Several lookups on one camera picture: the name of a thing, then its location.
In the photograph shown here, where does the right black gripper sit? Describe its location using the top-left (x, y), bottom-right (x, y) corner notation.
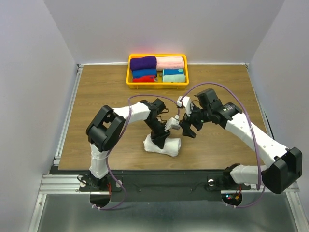
top-left (179, 102), bottom-right (211, 138)

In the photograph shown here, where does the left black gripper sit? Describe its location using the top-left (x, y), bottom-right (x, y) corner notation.
top-left (144, 118), bottom-right (170, 150)

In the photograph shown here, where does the white towel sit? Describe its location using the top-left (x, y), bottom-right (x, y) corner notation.
top-left (143, 134), bottom-right (182, 157)

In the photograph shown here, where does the purple towel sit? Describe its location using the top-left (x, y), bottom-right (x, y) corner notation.
top-left (129, 56), bottom-right (157, 71)

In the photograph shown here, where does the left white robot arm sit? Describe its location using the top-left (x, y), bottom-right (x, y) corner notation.
top-left (83, 99), bottom-right (170, 190)

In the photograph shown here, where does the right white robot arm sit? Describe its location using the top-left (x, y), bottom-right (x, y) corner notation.
top-left (177, 88), bottom-right (303, 194)

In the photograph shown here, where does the yellow plastic basket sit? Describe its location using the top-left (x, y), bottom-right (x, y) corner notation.
top-left (126, 54), bottom-right (189, 89)

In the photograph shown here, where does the teal mint rolled towel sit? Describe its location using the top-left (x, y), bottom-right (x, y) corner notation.
top-left (162, 69), bottom-right (186, 83)

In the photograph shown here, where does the red rolled towel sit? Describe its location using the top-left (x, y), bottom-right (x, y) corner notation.
top-left (132, 75), bottom-right (156, 83)

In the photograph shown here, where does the blue rolled towel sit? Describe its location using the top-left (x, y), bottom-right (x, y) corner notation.
top-left (132, 68), bottom-right (157, 78)

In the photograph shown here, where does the light pink rolled towel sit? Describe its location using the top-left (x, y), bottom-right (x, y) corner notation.
top-left (156, 56), bottom-right (185, 71)

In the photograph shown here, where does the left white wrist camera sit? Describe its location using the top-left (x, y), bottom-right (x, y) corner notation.
top-left (165, 115), bottom-right (180, 131)

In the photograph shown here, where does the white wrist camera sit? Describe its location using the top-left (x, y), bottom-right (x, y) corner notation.
top-left (176, 96), bottom-right (193, 116)
top-left (165, 115), bottom-right (180, 131)

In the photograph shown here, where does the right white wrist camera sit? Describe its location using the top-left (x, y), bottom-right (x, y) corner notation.
top-left (176, 96), bottom-right (193, 116)

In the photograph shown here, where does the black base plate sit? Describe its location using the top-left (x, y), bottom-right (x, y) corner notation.
top-left (78, 169), bottom-right (250, 203)

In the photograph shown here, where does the aluminium frame rail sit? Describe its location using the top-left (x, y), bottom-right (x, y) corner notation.
top-left (39, 174), bottom-right (300, 195)

